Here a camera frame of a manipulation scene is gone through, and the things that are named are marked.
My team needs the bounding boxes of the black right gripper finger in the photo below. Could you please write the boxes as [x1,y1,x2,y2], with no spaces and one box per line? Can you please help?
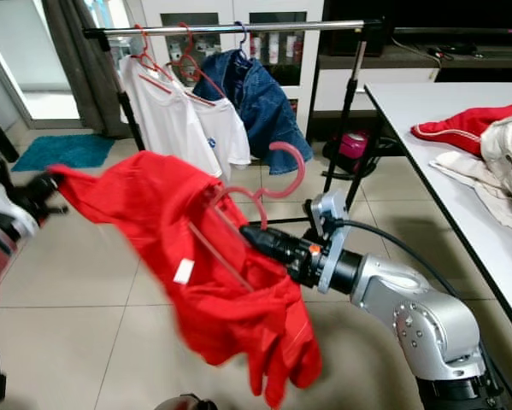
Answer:
[238,224,296,255]
[255,245,297,268]

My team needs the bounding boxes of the red t-shirt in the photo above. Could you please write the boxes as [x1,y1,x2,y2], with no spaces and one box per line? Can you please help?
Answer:
[49,152,325,409]

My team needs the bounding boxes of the purple plastic clothes hanger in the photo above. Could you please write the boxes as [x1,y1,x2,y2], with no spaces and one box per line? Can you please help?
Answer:
[234,21,254,61]

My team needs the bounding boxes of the teal floor mat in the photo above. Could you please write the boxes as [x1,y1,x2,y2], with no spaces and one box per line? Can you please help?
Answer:
[12,134,115,173]

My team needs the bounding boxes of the blue denim jacket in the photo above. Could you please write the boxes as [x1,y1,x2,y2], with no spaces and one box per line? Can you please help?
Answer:
[191,50,315,176]

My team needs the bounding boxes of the grey curtain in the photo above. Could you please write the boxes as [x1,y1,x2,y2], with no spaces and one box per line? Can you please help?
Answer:
[42,0,132,138]

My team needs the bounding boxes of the white framed glass door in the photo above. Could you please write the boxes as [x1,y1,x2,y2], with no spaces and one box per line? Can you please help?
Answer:
[0,0,81,129]

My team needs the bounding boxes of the grey folding table black legs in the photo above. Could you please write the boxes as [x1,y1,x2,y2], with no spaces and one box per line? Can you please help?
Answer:
[362,81,512,325]

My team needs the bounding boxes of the white glass-door cabinet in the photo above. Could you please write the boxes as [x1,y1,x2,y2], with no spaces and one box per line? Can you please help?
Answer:
[136,0,321,112]

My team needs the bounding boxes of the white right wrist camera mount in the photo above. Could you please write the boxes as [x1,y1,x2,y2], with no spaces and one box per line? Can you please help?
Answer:
[309,190,349,296]

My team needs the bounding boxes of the chrome rail clothes rack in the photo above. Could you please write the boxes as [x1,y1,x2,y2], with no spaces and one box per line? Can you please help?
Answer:
[82,15,389,227]

